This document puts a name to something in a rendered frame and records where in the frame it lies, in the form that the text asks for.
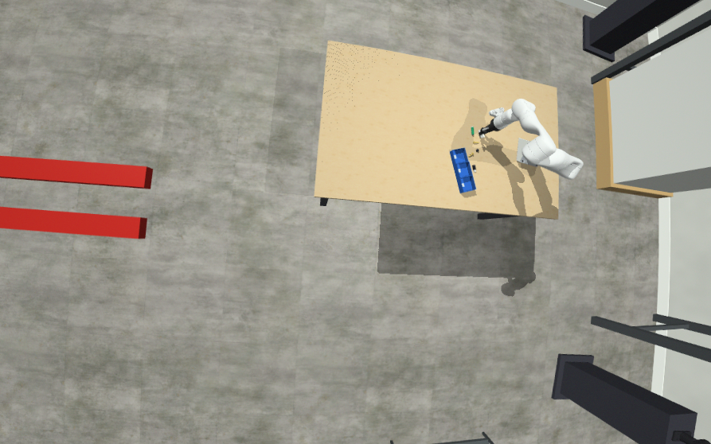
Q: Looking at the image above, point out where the blue three-compartment bin rack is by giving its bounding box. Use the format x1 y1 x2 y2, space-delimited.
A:
450 148 476 193

